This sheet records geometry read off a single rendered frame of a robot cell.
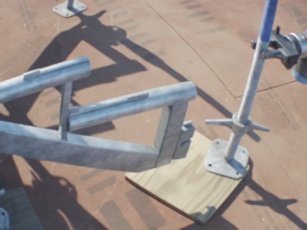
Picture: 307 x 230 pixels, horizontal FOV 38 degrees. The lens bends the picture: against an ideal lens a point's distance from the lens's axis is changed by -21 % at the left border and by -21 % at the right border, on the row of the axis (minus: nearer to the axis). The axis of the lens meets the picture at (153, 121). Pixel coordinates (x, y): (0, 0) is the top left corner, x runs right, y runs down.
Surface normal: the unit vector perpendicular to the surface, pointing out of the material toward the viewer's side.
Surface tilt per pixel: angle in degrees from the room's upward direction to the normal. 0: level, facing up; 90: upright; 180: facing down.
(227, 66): 0
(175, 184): 0
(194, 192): 0
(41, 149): 90
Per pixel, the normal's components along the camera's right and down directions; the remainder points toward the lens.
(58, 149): 0.47, 0.68
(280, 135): 0.15, -0.69
